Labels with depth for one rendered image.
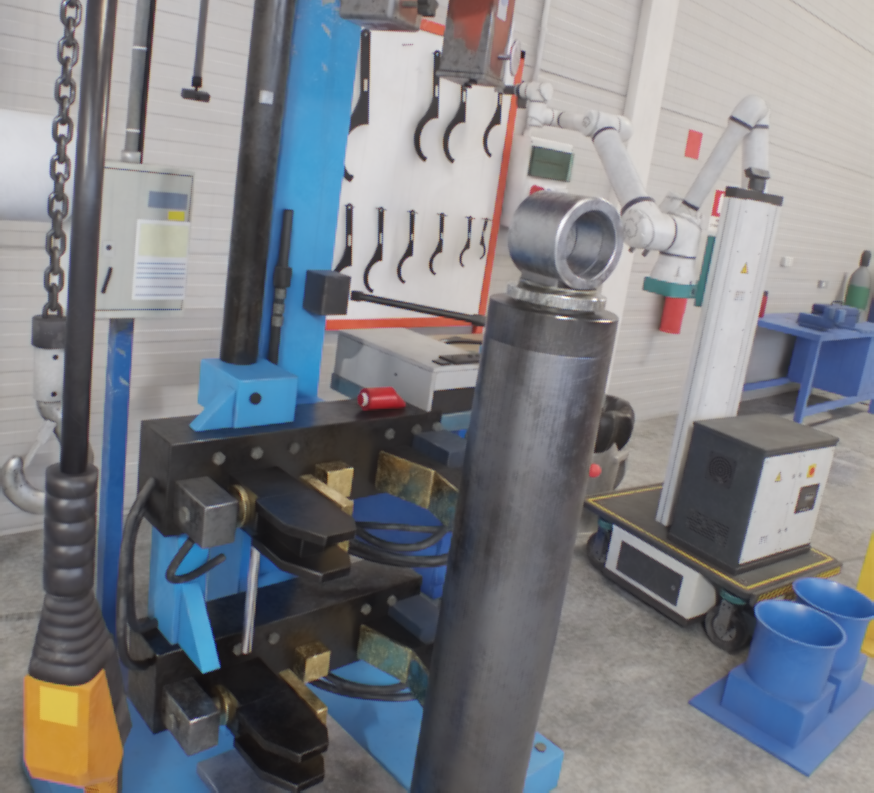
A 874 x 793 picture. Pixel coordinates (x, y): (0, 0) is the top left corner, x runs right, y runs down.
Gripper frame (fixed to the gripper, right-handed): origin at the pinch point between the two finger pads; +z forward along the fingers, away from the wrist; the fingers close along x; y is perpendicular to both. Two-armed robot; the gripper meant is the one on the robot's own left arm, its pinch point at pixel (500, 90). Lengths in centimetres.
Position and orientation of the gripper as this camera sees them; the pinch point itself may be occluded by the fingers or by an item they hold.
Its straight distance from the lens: 439.4
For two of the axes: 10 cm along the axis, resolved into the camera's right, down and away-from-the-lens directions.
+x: -7.5, 1.6, -6.4
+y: 0.4, -9.6, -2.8
